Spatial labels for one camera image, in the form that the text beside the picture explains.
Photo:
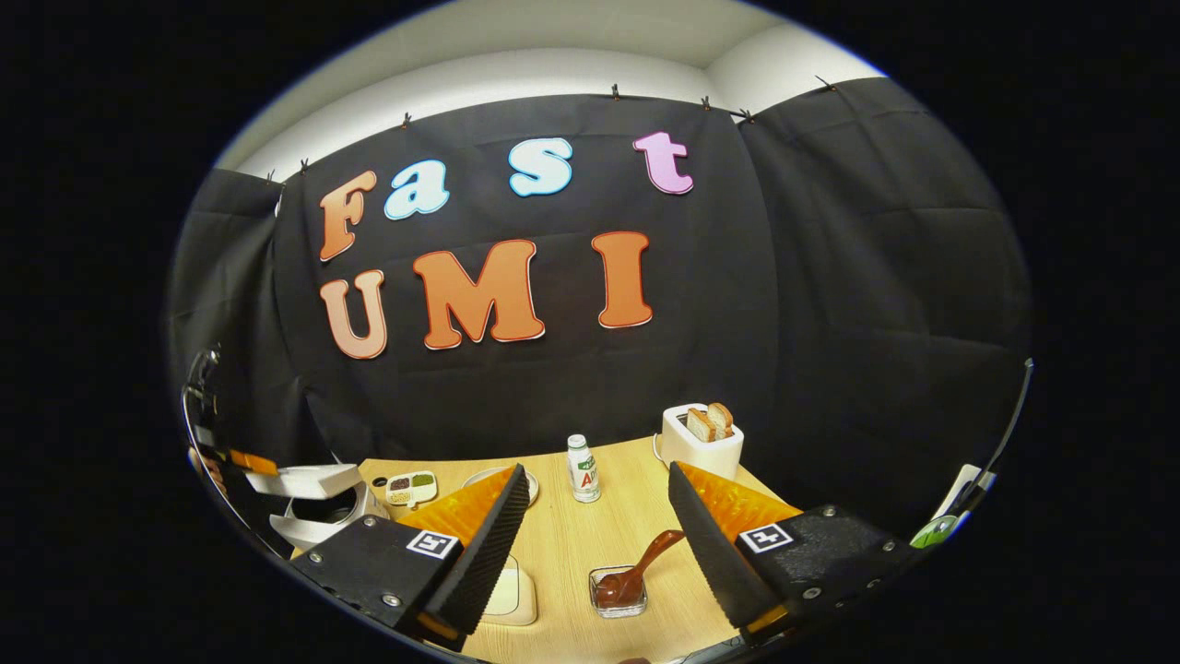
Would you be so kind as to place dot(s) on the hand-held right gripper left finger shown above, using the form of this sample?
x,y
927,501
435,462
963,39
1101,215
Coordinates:
x,y
479,563

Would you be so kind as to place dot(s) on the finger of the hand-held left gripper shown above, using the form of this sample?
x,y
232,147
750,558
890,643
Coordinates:
x,y
253,462

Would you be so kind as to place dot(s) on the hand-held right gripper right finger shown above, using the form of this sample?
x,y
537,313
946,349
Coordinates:
x,y
714,553

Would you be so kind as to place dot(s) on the cream rice container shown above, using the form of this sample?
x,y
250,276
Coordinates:
x,y
518,599

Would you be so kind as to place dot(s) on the white rice cooker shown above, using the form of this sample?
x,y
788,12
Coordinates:
x,y
313,480

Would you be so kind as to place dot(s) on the brown wooden spoon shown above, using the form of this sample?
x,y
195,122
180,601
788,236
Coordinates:
x,y
645,563

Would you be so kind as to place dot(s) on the white round plate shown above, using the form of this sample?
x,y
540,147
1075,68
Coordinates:
x,y
479,478

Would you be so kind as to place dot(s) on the white toaster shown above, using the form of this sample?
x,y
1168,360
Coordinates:
x,y
705,456

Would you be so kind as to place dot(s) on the white divided grain dish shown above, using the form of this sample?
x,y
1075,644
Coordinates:
x,y
410,487

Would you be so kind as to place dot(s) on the toast bread slice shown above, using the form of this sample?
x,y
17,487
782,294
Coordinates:
x,y
722,418
701,425

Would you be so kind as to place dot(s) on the white bottle with green label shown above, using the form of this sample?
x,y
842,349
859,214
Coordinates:
x,y
583,475

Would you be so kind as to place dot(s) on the white green object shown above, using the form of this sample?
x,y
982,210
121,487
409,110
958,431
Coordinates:
x,y
936,533

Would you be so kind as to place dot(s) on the black backdrop cloth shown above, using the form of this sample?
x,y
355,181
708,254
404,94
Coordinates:
x,y
784,323

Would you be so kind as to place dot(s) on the row of cloth clips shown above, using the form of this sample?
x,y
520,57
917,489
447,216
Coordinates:
x,y
615,92

